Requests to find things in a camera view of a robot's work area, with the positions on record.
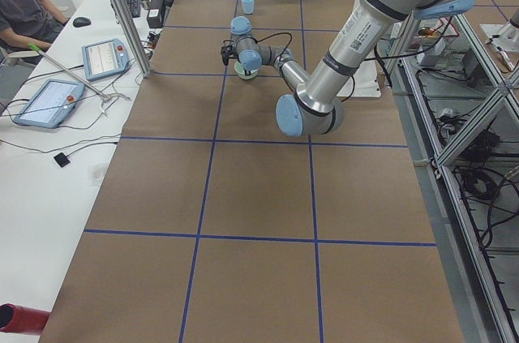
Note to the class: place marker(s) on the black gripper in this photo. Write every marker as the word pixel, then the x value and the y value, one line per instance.
pixel 247 70

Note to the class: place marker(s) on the mint green ceramic bowl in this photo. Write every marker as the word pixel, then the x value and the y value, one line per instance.
pixel 243 73

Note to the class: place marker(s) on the light blue paper cup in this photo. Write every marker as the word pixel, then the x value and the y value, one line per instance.
pixel 248 6

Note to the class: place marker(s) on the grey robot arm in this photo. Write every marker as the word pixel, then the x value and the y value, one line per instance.
pixel 313 107

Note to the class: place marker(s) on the black power adapter box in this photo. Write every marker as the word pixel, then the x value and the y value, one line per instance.
pixel 155 15

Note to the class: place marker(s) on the far blue teach pendant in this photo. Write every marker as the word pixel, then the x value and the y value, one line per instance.
pixel 104 59

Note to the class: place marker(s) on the blue teach pendant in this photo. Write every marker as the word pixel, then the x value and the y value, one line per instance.
pixel 51 104
pixel 104 59

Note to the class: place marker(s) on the black computer mouse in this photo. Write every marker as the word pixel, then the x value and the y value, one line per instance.
pixel 80 22

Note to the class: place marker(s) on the near blue teach pendant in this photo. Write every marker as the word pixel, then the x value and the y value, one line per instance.
pixel 51 104

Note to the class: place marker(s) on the small black square pad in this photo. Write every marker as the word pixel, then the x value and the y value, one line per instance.
pixel 62 159

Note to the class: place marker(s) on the seated person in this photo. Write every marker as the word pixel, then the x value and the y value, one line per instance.
pixel 25 22

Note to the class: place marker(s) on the red cylinder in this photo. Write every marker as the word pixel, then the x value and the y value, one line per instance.
pixel 23 320

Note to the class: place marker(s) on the aluminium frame post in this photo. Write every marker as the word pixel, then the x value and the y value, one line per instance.
pixel 131 33

